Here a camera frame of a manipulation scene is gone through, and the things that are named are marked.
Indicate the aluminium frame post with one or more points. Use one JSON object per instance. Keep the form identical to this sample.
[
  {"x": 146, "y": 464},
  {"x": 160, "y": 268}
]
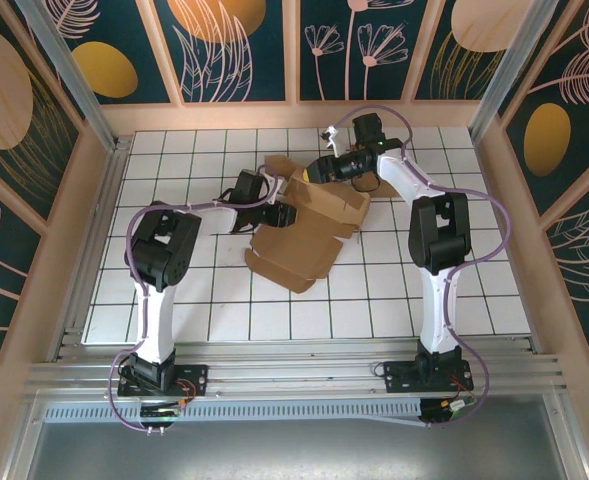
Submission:
[
  {"x": 511, "y": 75},
  {"x": 70, "y": 75}
]

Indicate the left aluminium frame post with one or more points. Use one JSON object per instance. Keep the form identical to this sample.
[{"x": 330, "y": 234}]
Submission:
[{"x": 70, "y": 75}]

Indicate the aluminium side rail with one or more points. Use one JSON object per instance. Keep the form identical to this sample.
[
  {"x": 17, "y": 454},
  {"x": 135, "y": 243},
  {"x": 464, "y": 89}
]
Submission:
[{"x": 105, "y": 195}]

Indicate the grey metal sheet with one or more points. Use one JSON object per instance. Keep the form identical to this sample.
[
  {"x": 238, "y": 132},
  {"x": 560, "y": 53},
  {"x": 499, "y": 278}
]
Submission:
[{"x": 294, "y": 450}]

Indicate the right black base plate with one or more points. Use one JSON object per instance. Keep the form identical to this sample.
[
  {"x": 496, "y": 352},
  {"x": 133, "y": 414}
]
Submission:
[{"x": 399, "y": 377}]

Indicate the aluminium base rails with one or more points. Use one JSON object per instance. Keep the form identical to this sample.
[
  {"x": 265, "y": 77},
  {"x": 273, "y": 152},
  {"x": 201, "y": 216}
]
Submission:
[{"x": 294, "y": 372}]

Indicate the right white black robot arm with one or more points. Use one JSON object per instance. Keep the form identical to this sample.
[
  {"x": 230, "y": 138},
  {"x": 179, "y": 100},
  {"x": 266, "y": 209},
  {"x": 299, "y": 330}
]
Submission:
[{"x": 439, "y": 235}]

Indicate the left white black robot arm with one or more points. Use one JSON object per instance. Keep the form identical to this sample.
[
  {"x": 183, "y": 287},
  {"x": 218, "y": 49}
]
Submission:
[{"x": 161, "y": 250}]

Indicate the right aluminium frame post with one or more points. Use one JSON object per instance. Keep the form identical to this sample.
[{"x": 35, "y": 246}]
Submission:
[{"x": 511, "y": 75}]

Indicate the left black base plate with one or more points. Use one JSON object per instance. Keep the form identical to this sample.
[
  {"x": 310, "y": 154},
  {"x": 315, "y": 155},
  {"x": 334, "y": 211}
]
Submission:
[{"x": 194, "y": 377}]

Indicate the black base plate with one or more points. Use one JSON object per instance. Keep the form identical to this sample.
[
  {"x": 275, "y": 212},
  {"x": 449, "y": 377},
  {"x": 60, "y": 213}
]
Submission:
[
  {"x": 399, "y": 377},
  {"x": 194, "y": 377}
]

